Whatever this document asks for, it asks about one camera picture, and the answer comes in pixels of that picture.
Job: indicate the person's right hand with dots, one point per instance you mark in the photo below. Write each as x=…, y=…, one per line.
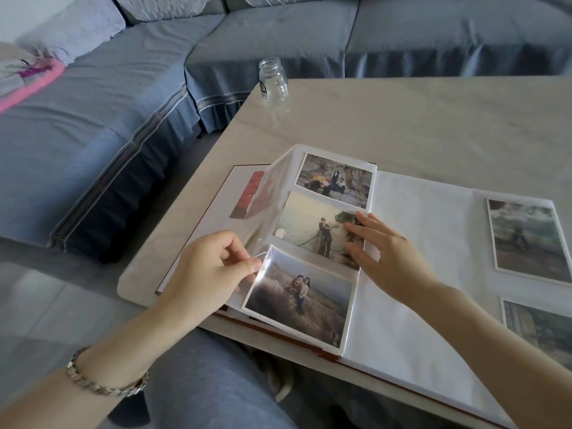
x=397, y=268

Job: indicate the person's left hand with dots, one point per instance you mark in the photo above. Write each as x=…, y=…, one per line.
x=201, y=272

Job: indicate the person's left thumb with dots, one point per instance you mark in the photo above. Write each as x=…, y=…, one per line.
x=250, y=268

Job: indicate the person's right thumb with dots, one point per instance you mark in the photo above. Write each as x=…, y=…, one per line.
x=361, y=256

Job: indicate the beach photo of two people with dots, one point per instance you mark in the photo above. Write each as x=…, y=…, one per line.
x=299, y=303

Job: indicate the brown photo album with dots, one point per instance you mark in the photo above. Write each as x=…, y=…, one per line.
x=402, y=317

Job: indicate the person's left forearm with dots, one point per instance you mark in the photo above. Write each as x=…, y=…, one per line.
x=98, y=366

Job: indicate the person's right forearm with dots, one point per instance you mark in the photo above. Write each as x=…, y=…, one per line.
x=500, y=352

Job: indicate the seaside railing couple photo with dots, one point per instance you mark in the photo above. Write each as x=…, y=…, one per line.
x=313, y=218

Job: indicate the red photo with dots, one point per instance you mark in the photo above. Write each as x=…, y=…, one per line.
x=250, y=196

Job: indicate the group photo on rocks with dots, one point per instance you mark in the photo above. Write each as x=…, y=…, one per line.
x=335, y=178

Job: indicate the grey slipper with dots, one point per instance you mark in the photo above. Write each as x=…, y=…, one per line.
x=279, y=377

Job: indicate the person's grey trouser leg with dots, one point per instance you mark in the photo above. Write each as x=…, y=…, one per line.
x=210, y=384

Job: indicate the faded photo with dark figure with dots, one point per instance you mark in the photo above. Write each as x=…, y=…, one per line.
x=527, y=236

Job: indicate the clear glass jar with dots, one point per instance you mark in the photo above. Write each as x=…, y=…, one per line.
x=273, y=80

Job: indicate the faded greenish photo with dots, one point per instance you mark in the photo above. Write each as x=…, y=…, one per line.
x=540, y=330

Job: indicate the blue covered corner sofa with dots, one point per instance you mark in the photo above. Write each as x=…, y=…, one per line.
x=111, y=129

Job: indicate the pink edged folded blanket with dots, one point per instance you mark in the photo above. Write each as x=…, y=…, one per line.
x=22, y=80

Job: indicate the light lilac cushion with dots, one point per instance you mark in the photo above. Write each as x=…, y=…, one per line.
x=71, y=26

